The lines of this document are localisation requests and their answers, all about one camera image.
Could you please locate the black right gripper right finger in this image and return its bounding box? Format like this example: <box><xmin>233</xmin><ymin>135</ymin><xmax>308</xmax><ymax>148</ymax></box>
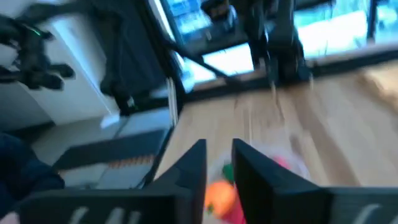
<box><xmin>231</xmin><ymin>138</ymin><xmax>329</xmax><ymax>224</ymax></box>

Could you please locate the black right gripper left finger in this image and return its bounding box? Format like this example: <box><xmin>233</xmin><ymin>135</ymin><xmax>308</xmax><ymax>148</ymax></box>
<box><xmin>146</xmin><ymin>138</ymin><xmax>208</xmax><ymax>224</ymax></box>

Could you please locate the red tomato toy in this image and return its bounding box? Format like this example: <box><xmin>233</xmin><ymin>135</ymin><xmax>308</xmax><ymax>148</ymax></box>
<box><xmin>222</xmin><ymin>202</ymin><xmax>246</xmax><ymax>224</ymax></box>

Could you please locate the red dragon fruit toy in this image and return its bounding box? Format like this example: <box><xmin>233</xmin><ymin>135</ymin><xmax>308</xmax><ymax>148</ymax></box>
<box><xmin>273</xmin><ymin>155</ymin><xmax>292</xmax><ymax>170</ymax></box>

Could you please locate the orange toy fruit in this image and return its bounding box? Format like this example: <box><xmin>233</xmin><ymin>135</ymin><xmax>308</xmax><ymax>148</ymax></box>
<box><xmin>204</xmin><ymin>181</ymin><xmax>237</xmax><ymax>218</ymax></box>

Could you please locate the green pepper toy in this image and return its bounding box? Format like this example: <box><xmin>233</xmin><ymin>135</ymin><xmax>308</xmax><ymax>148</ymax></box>
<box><xmin>222</xmin><ymin>164</ymin><xmax>236</xmax><ymax>184</ymax></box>

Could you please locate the clear plastic tupperware container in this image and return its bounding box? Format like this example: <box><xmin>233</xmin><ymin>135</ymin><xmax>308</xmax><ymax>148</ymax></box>
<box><xmin>206</xmin><ymin>146</ymin><xmax>312</xmax><ymax>224</ymax></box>

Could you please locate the grey step platform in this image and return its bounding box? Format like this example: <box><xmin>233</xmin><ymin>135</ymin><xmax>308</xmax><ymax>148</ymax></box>
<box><xmin>52</xmin><ymin>129</ymin><xmax>170</xmax><ymax>190</ymax></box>

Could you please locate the person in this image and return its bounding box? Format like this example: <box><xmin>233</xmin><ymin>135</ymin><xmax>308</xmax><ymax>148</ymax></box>
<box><xmin>0</xmin><ymin>132</ymin><xmax>65</xmax><ymax>218</ymax></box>

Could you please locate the person's hand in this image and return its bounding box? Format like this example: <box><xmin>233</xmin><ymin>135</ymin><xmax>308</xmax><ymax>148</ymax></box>
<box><xmin>0</xmin><ymin>211</ymin><xmax>19</xmax><ymax>224</ymax></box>

